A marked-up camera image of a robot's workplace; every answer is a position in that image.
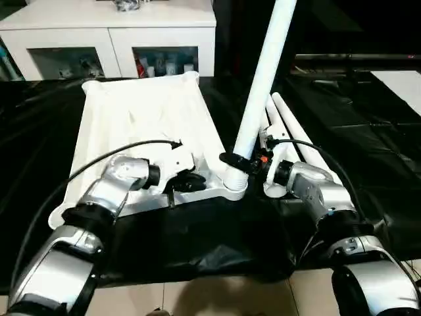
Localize white plastic table top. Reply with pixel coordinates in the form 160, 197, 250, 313
48, 71, 249, 230

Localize white plastic table leg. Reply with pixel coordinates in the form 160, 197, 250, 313
264, 97, 316, 165
223, 0, 299, 198
271, 92, 345, 187

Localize black mat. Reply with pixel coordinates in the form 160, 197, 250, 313
0, 74, 421, 294

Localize black case with gold label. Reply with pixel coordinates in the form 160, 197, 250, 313
213, 0, 297, 78

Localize black long bar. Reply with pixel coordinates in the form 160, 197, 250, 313
294, 52, 421, 63

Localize white flat sheet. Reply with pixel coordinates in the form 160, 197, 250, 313
370, 69, 421, 118

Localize white cabinet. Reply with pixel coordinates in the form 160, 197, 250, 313
0, 0, 217, 82

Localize grey curtain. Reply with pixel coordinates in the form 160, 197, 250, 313
0, 36, 26, 82

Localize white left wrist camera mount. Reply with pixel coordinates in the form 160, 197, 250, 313
149, 141, 195, 196

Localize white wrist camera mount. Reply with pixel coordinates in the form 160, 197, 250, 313
258, 124, 290, 198
149, 141, 195, 196

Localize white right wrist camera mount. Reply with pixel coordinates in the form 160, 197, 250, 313
258, 124, 290, 198

